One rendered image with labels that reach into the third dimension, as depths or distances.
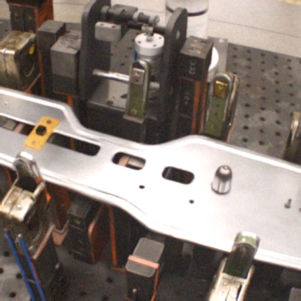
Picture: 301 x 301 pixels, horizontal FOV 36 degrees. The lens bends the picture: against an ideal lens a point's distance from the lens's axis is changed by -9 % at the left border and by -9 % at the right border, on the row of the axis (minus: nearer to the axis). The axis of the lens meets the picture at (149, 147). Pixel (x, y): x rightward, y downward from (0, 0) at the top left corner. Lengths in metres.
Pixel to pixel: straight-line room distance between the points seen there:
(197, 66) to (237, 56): 0.77
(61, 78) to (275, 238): 0.55
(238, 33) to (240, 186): 2.38
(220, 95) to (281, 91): 0.69
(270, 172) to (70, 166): 0.35
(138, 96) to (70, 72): 0.17
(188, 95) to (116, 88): 0.17
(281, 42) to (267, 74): 1.58
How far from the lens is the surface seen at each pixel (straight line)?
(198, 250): 0.97
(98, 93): 1.05
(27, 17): 1.20
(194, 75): 0.94
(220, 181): 0.81
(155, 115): 1.00
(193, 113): 1.00
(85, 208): 0.96
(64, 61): 1.01
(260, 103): 1.50
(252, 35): 3.19
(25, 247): 0.81
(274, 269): 0.98
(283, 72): 1.66
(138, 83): 0.92
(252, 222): 0.81
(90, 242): 1.01
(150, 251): 0.77
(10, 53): 1.02
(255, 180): 0.87
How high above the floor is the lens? 1.64
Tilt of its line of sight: 46 degrees down
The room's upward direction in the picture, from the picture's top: 3 degrees clockwise
